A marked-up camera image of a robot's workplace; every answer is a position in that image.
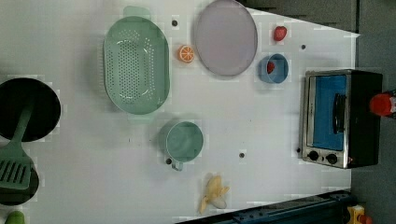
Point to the red ketchup bottle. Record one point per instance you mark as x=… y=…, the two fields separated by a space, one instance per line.
x=384 y=104

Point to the silver toaster oven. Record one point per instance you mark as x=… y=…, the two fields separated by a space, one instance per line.
x=339 y=130

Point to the green mug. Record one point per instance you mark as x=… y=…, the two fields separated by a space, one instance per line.
x=181 y=142

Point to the orange slice toy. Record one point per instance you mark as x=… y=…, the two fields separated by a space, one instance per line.
x=185 y=54

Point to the lilac round plate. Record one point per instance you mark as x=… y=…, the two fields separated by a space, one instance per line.
x=226 y=38

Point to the peeled banana toy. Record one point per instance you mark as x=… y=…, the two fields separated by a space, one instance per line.
x=214 y=194

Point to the red strawberry in bowl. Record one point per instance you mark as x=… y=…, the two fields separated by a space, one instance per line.
x=270 y=67

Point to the blue bowl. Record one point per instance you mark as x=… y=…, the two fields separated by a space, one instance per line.
x=281 y=69

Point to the green colander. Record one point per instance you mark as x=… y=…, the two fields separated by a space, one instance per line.
x=136 y=63

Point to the red strawberry on table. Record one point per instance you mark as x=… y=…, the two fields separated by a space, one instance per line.
x=280 y=33

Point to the black frying pan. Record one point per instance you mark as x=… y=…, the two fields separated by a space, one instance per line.
x=14 y=94

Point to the yellow red toy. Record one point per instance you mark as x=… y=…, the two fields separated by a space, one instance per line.
x=358 y=216

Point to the green slotted spatula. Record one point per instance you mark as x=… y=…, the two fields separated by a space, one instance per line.
x=16 y=165

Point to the black round pan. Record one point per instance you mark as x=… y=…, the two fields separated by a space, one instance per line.
x=13 y=197

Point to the green fruit toy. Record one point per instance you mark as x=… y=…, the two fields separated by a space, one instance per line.
x=15 y=217

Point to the blue metal frame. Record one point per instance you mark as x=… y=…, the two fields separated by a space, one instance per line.
x=326 y=208

